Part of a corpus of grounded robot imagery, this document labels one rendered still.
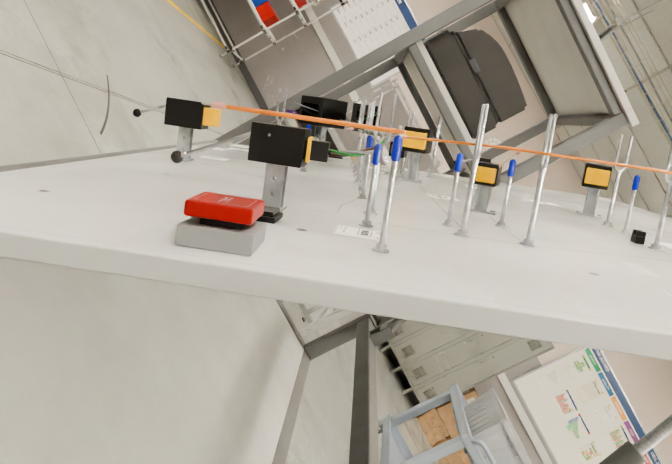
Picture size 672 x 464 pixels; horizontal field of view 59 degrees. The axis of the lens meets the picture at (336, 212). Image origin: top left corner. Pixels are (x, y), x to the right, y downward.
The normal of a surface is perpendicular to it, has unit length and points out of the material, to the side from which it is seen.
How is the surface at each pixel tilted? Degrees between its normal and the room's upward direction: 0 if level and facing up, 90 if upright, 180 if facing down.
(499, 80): 90
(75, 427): 0
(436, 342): 90
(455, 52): 90
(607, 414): 90
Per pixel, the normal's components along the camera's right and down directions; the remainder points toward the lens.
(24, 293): 0.88, -0.47
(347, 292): -0.05, 0.15
